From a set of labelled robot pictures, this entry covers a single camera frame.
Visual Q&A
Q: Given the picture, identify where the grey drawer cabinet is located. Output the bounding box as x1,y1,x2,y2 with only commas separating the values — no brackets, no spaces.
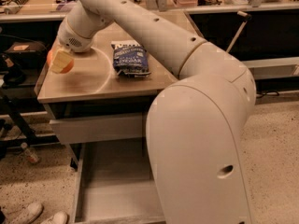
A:
34,10,232,171

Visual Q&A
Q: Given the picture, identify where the plastic water bottle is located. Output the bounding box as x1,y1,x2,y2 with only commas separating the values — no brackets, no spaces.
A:
21,143,40,164

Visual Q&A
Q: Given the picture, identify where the open middle drawer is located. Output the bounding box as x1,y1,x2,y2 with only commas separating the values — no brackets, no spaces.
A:
70,138,165,224

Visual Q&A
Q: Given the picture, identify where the black bag on shelf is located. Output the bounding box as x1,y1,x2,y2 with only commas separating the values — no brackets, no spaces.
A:
4,42,48,69

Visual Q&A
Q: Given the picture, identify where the white sneaker right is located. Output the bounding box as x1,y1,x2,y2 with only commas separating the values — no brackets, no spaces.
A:
41,212,68,224

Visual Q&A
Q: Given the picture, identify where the closed top drawer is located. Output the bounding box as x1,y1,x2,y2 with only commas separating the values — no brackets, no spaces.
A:
50,113,146,145

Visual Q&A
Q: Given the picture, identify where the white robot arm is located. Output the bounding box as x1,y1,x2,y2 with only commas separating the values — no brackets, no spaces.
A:
57,0,256,224

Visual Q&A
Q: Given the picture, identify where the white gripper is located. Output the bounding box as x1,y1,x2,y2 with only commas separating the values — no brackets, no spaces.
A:
50,16,93,75

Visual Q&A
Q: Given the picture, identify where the white sneaker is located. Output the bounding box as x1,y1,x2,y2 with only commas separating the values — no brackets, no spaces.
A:
41,212,68,224
1,203,43,224

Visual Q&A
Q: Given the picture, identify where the black cable on floor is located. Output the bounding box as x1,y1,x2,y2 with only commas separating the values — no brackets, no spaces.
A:
255,90,280,99

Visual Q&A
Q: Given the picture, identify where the blue chip bag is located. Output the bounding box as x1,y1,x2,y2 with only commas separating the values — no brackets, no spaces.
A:
111,40,150,77

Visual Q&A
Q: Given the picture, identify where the white sneaker left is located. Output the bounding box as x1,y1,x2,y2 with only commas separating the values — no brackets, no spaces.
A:
1,203,43,224

